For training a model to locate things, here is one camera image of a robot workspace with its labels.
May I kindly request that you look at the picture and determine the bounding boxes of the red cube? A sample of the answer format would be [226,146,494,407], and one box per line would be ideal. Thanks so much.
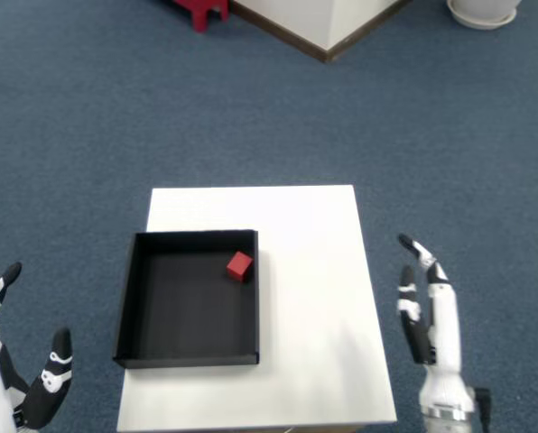
[226,251,255,283]

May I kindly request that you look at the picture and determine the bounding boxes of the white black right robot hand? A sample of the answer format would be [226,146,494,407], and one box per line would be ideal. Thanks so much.
[394,233,477,410]

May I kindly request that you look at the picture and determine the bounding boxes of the red plastic stool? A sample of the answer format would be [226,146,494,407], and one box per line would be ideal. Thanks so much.
[172,0,230,33]

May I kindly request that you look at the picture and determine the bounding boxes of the white pot saucer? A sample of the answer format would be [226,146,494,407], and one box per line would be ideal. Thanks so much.
[446,0,517,31]

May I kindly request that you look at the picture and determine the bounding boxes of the white plant pot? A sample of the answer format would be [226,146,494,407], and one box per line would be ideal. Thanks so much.
[451,0,523,18]

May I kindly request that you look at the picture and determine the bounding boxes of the black open box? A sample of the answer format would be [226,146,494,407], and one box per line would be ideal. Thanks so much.
[112,228,261,370]

